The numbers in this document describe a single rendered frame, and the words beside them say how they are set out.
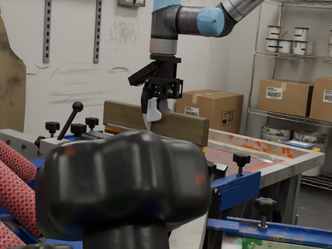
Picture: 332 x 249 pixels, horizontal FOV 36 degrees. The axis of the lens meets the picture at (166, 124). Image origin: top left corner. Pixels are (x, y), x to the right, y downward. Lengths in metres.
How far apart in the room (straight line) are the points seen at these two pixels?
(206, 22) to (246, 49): 4.16
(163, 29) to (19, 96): 2.28
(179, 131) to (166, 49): 0.22
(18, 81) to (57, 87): 0.38
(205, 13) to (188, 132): 0.31
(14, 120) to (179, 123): 2.31
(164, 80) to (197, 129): 0.16
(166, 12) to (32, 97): 2.42
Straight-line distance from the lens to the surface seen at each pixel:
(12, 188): 0.82
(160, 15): 1.38
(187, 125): 1.36
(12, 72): 3.52
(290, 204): 2.10
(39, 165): 1.18
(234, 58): 5.55
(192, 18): 1.34
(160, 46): 1.38
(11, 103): 3.54
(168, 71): 1.38
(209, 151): 1.80
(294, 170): 1.62
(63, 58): 3.83
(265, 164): 1.70
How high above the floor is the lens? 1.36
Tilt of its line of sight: 10 degrees down
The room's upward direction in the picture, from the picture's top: 5 degrees clockwise
